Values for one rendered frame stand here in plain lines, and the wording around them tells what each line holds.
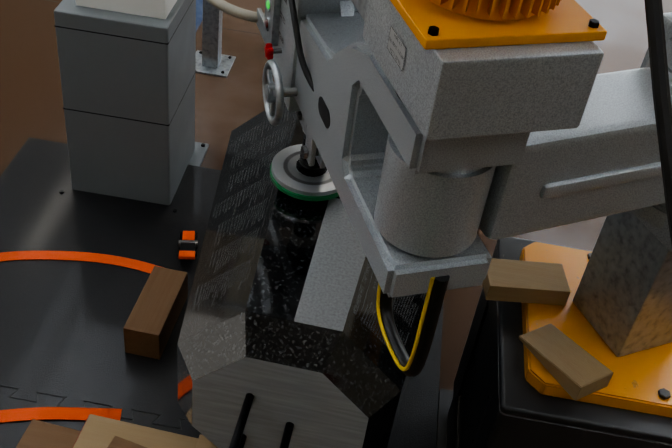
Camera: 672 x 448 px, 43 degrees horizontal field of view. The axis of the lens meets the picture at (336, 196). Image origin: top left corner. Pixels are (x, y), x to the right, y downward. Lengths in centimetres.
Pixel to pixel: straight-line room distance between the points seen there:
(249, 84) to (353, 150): 261
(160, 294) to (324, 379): 113
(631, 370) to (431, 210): 85
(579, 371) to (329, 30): 93
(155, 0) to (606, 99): 183
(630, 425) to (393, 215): 85
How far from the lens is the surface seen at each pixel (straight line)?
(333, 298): 201
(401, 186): 144
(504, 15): 123
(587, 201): 164
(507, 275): 217
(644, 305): 203
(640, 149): 164
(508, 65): 121
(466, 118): 123
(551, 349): 207
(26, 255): 332
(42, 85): 426
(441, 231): 148
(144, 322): 288
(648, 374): 215
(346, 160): 169
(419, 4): 126
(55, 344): 301
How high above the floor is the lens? 226
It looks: 39 degrees down
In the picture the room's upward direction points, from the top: 8 degrees clockwise
